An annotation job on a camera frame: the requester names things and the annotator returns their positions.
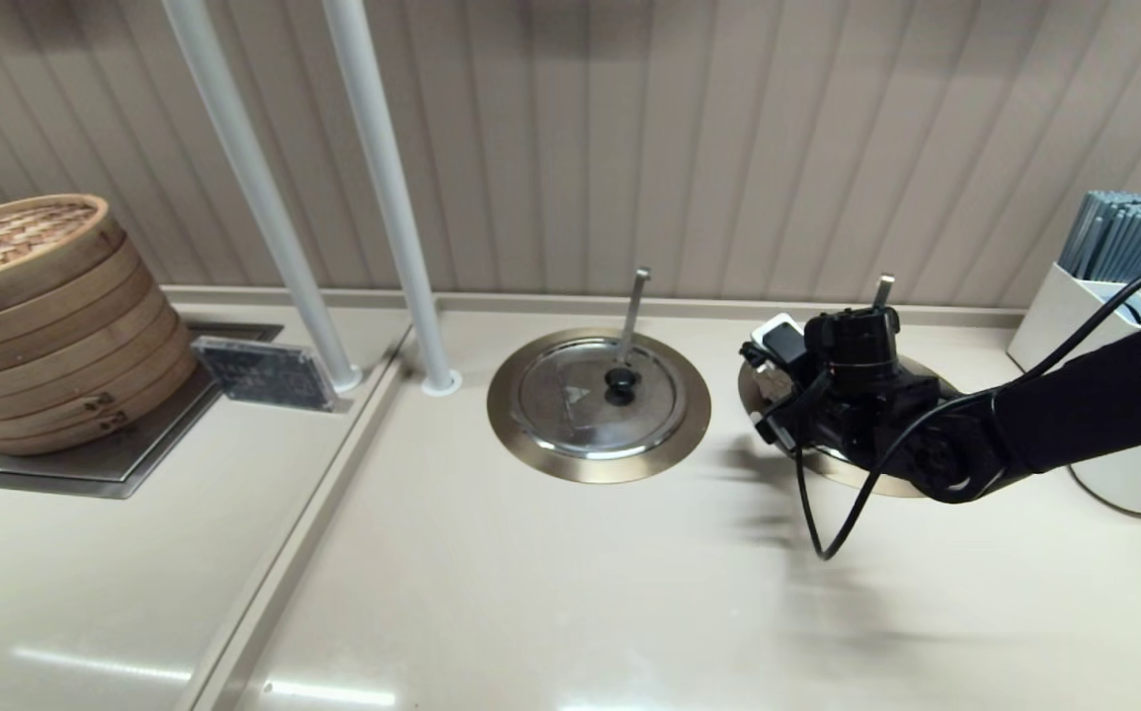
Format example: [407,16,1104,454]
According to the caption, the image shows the steel pot lid black knob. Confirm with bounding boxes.
[514,337,687,461]
[763,354,960,465]

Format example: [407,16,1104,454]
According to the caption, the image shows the white cutlery holder box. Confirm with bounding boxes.
[1008,261,1141,374]

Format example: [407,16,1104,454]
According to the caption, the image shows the white ceramic jar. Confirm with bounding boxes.
[1069,434,1141,516]

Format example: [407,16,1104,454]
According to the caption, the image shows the grey-blue chopstick bundle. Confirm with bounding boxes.
[1059,191,1141,285]

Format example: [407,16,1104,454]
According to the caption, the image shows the white metal pole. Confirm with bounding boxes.
[161,0,366,394]
[321,0,463,398]

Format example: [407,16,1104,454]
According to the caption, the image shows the clear acrylic label sign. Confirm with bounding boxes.
[193,336,342,414]

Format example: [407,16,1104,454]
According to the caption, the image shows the stacked bamboo steamer baskets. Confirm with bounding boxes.
[0,194,201,457]

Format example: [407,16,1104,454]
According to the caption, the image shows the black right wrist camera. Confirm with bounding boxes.
[754,393,810,453]

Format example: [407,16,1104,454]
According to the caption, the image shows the left ladle handle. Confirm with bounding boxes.
[614,268,652,368]

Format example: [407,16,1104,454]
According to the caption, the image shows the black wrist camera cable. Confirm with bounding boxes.
[792,265,1141,562]

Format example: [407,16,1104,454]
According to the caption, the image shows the steel steamer base plate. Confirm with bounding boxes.
[0,322,285,500]

